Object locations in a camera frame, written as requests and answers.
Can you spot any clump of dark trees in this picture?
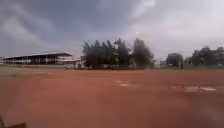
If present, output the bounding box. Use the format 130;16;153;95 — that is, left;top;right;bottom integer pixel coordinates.
81;37;155;70

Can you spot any long building with flat roof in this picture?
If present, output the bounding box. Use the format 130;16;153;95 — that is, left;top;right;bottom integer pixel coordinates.
2;51;83;68

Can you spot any row of distant trees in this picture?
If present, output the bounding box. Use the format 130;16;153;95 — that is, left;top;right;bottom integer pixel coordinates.
159;45;224;69

